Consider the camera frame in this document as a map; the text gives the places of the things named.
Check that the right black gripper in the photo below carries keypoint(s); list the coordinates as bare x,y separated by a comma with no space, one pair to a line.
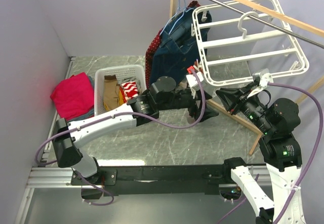
232,98

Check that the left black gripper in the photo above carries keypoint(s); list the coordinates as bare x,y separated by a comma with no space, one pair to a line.
194,111

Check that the white plastic clip hanger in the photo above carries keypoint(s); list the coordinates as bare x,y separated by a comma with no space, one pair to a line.
300,66

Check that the tan stocking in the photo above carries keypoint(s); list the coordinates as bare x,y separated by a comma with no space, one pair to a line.
111,93

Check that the beige striped-cuff sock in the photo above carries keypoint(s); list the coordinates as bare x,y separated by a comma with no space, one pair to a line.
197,66

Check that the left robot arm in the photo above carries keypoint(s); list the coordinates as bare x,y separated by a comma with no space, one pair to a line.
70,137

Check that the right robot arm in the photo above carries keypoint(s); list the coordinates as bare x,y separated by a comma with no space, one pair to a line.
280,150

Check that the dark blue denim garment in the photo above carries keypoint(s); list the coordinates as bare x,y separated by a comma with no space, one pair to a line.
178,50

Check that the black base beam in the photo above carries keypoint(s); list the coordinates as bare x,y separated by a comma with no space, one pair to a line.
176,179

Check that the red polka dot garment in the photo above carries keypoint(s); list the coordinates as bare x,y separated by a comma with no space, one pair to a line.
151,66

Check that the red white striped sock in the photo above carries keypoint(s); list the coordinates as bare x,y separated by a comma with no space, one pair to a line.
130,90

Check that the white laundry basket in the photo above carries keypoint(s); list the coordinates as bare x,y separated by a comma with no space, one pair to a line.
124,73

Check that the pink folded cloth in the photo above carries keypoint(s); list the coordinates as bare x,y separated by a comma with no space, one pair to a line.
73,97

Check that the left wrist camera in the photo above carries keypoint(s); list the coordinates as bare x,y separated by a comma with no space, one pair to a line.
195,79

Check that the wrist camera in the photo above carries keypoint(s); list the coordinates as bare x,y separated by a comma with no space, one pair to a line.
195,79
261,79

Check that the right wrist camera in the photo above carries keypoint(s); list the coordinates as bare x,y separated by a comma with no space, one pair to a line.
261,79

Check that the wooden clothes rack frame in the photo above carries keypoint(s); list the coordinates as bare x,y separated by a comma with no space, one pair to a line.
248,8

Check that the blue wire hanger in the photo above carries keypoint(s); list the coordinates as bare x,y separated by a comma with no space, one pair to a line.
179,13

